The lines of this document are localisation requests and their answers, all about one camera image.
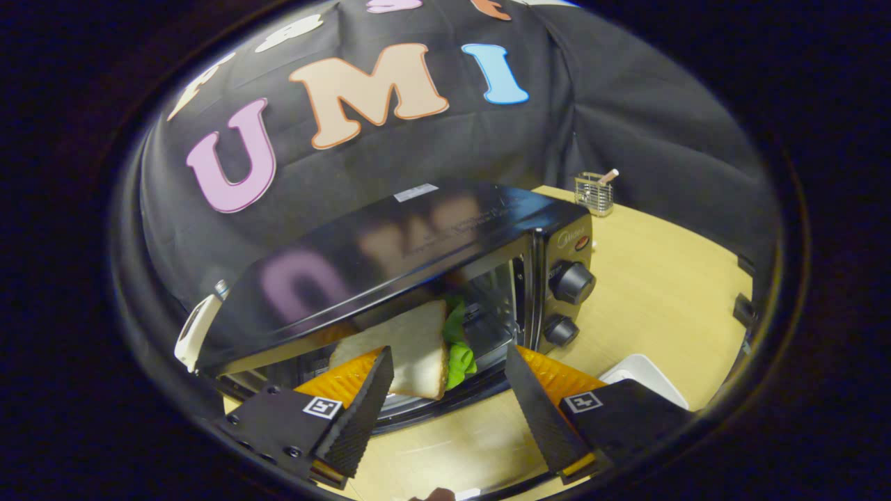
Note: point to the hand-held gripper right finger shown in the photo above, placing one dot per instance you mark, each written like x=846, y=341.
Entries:
x=539, y=410

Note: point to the bread and lettuce sandwich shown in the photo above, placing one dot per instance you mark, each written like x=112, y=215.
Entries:
x=414, y=341

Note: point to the black toaster oven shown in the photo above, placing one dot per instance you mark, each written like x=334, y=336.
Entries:
x=390, y=250

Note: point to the black table clamp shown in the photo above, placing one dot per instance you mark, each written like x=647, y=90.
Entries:
x=746, y=266
x=745, y=310

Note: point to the white pop-up toaster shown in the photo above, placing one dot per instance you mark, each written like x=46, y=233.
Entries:
x=195, y=330

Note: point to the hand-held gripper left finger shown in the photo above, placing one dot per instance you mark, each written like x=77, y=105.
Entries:
x=362, y=410

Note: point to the white plastic container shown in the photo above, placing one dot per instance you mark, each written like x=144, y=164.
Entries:
x=644, y=372

